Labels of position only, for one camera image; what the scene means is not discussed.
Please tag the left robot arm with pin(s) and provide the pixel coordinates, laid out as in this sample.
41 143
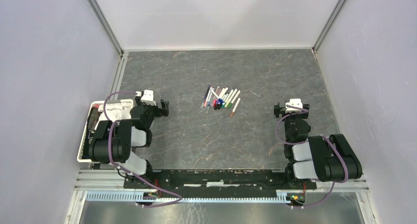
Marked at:
113 144

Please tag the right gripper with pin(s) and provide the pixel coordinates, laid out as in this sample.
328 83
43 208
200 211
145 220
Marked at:
278 110

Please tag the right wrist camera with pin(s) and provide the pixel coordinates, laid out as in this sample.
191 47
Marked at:
293 105

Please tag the brown capped white marker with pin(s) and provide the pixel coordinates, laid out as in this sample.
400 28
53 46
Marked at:
235 107

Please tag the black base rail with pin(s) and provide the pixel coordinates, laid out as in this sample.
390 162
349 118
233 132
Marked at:
216 183

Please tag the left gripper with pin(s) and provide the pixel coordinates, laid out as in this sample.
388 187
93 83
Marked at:
159 112

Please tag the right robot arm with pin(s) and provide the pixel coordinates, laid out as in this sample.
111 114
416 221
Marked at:
319 158

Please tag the white cloth in basket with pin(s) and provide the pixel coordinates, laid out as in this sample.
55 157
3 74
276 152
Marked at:
116 111

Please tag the white plastic basket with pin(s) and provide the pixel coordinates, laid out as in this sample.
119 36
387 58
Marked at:
92 126

